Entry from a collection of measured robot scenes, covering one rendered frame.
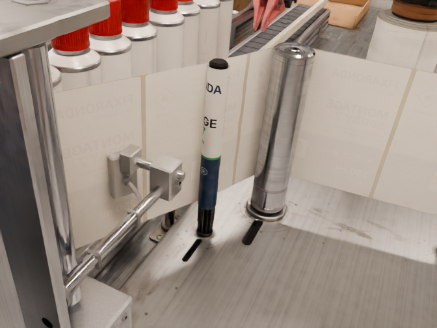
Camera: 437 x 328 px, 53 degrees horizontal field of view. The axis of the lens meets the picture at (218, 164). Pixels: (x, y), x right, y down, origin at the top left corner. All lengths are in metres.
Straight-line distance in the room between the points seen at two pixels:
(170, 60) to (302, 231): 0.26
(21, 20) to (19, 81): 0.02
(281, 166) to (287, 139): 0.03
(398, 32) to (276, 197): 0.25
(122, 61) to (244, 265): 0.24
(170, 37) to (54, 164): 0.34
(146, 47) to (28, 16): 0.32
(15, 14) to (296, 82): 0.27
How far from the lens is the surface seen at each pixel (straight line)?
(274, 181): 0.46
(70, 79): 0.42
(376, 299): 0.45
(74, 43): 0.42
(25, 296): 0.28
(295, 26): 1.07
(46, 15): 0.20
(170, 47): 0.56
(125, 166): 0.35
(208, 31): 0.65
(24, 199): 0.22
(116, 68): 0.47
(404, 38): 0.58
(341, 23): 1.46
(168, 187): 0.33
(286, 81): 0.41
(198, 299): 0.41
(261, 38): 1.06
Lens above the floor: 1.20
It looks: 34 degrees down
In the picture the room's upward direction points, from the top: 6 degrees clockwise
